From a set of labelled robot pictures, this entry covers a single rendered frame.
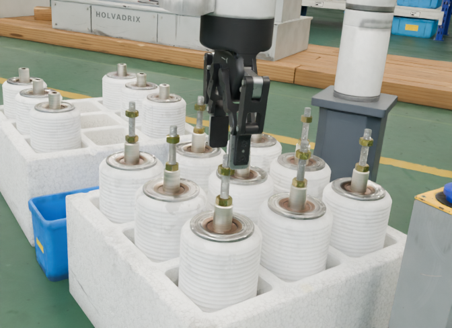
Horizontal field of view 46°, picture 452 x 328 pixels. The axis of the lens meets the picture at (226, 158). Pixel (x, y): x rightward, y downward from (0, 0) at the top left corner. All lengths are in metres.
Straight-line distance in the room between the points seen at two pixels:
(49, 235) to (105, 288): 0.19
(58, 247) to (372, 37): 0.68
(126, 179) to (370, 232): 0.35
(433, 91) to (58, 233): 1.90
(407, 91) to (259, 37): 2.01
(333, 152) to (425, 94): 1.45
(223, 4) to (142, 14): 2.55
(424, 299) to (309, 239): 0.14
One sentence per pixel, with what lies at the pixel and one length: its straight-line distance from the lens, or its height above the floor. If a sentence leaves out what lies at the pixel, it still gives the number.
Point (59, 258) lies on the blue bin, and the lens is 0.98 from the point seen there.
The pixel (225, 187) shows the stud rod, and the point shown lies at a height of 0.30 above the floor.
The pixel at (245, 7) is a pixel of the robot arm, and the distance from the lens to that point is 0.52.
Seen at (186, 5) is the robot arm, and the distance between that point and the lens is 0.50.
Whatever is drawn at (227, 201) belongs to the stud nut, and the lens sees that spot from 0.61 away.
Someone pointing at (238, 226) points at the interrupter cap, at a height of 0.25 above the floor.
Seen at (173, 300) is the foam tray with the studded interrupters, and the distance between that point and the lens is 0.63.
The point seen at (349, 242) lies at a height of 0.19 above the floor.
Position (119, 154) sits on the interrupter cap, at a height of 0.25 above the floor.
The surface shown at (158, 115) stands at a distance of 1.14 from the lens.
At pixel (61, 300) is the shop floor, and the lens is 0.95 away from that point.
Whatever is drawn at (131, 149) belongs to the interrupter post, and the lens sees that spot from 0.80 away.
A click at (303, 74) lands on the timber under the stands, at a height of 0.05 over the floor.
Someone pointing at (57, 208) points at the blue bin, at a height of 0.09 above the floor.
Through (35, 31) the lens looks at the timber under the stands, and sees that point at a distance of 3.49.
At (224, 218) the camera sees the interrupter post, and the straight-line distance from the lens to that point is 0.61.
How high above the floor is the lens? 0.54
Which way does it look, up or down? 20 degrees down
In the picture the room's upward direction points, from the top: 4 degrees clockwise
